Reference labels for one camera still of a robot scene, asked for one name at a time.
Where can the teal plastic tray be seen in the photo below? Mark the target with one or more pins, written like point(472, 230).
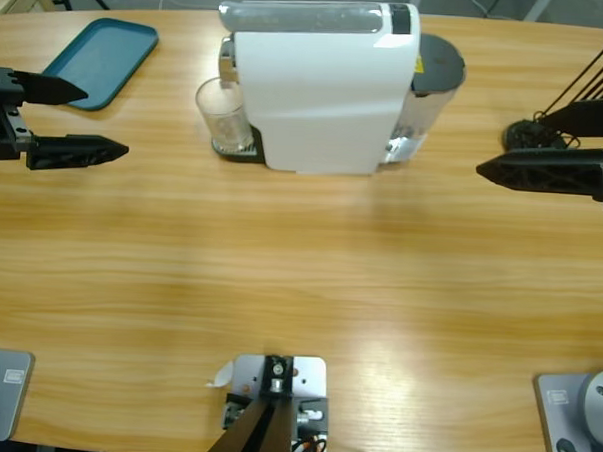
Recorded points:
point(104, 52)

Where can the white paper tag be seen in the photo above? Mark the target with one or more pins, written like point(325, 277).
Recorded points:
point(221, 375)

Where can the black capsule holder with rods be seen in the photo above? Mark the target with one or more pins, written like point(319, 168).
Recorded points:
point(521, 133)

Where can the black camera post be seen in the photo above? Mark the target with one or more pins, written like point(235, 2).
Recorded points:
point(252, 439)

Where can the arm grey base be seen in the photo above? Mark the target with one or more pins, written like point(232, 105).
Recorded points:
point(4, 393)
point(568, 413)

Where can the grey metal leg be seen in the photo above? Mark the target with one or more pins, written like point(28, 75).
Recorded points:
point(538, 8)

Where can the white capsule coffee machine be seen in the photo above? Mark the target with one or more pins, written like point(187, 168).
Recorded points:
point(317, 96)

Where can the clear glass cup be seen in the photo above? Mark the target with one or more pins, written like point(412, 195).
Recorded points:
point(221, 117)

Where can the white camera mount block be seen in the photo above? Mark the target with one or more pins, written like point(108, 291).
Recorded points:
point(307, 376)

